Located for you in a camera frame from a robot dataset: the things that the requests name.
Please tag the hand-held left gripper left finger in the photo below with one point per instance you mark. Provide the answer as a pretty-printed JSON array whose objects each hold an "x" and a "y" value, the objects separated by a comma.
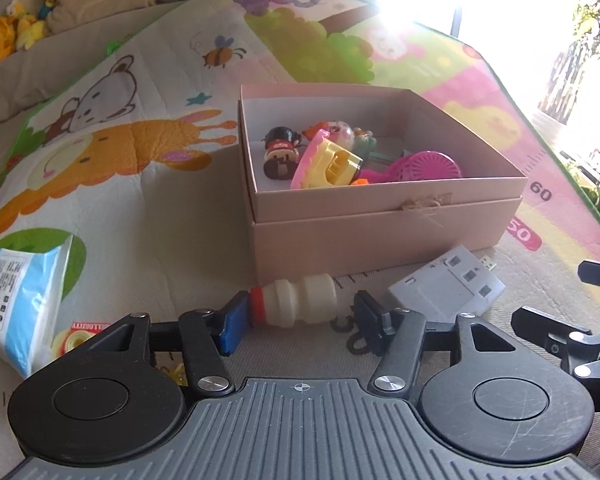
[{"x": 232, "y": 325}]

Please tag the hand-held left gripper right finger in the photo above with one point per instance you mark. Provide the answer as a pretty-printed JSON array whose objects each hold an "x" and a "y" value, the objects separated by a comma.
[{"x": 367, "y": 320}]

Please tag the small white bottle red cap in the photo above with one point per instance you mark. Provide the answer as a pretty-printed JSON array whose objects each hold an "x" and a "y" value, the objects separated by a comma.
[{"x": 300, "y": 300}]

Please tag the pink cardboard box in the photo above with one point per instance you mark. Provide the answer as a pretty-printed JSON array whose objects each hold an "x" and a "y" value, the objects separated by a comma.
[{"x": 380, "y": 240}]

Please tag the orange plastic toy piece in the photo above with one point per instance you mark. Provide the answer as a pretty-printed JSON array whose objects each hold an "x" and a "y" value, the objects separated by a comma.
[{"x": 360, "y": 180}]

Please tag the pink yellow plastic toy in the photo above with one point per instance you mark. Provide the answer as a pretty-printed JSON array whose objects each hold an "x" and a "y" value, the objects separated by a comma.
[{"x": 330, "y": 165}]

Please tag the pink plastic basket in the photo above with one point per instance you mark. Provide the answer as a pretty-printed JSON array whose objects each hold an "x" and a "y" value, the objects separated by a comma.
[{"x": 425, "y": 167}]

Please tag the teal green toy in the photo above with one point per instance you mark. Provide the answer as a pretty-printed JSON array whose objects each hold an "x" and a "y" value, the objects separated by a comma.
[{"x": 364, "y": 144}]

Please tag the black red doll figure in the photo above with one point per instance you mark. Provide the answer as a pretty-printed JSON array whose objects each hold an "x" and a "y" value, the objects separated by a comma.
[{"x": 280, "y": 149}]

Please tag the orange haired toy figure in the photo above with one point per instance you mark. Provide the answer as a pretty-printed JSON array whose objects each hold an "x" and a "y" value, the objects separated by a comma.
[{"x": 337, "y": 132}]

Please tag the printed cartoon play mat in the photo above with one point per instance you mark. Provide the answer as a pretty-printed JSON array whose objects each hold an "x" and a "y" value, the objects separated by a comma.
[{"x": 155, "y": 220}]

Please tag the red snack packet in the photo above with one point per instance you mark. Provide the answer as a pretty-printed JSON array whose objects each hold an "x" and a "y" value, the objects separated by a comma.
[{"x": 77, "y": 335}]

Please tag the blue white wet wipes pack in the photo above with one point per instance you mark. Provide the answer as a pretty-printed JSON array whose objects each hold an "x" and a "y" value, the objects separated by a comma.
[{"x": 20, "y": 300}]

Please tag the beige sofa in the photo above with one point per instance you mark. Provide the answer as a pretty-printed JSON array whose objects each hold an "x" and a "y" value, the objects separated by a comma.
[{"x": 55, "y": 62}]

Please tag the small yellow duck plush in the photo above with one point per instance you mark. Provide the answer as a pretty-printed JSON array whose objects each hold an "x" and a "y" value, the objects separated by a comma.
[{"x": 27, "y": 27}]

